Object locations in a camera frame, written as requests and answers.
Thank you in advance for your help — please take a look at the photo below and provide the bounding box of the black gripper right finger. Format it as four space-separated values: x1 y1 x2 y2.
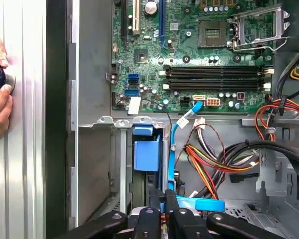
165 189 286 239

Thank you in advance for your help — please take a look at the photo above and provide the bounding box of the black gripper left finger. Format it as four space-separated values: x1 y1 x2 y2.
53 189 164 239

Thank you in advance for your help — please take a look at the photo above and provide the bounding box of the blue data wire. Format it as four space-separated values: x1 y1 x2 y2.
160 99 227 214

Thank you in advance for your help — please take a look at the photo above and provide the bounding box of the hard disk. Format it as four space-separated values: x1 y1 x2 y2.
131 125 165 209

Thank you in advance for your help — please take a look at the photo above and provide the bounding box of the round black blue-ringed tool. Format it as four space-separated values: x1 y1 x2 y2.
0 66 17 97

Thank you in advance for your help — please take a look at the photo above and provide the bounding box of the grey perforated disk bay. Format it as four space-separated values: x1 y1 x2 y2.
77 115 171 220

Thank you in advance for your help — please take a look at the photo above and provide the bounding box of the bare human hand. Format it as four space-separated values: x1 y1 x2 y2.
0 31 13 144

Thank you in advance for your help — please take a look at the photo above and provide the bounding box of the grey optical drive cage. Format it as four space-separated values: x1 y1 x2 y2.
224 146 299 239

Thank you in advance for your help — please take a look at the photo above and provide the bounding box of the black open PC case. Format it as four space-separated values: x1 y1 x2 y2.
45 0 299 239

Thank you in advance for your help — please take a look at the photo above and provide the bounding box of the black RAM slot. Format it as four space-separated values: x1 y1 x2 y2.
159 70 275 78
168 78 265 86
163 84 272 91
163 64 275 72

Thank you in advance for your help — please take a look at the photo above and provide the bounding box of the green motherboard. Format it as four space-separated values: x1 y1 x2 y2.
111 0 276 113

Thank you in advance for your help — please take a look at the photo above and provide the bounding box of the CPU socket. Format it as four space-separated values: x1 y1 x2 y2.
198 19 229 48

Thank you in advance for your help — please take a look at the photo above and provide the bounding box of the blue expansion slot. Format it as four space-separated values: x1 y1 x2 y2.
159 0 167 48

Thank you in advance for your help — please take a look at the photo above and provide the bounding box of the black expansion slot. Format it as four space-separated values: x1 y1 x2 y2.
120 0 128 50

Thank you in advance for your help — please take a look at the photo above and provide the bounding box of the white expansion slot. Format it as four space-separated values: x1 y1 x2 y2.
132 0 141 35

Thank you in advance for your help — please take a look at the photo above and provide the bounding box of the silver coin battery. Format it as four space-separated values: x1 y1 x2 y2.
144 1 158 14

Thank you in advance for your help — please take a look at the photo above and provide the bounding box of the metal socket cover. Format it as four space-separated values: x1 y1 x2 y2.
232 3 291 50

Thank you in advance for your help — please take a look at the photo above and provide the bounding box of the orange red power wire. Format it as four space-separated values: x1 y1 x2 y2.
183 144 261 200

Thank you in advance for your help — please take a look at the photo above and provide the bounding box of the red black twisted wire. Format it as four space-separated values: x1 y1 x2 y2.
175 123 227 165

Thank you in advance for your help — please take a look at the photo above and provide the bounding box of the orange yellow wire bundle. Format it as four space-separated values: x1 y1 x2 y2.
254 49 299 142

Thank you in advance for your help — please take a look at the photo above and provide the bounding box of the thin wire locking lever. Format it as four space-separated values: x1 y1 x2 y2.
231 36 292 53

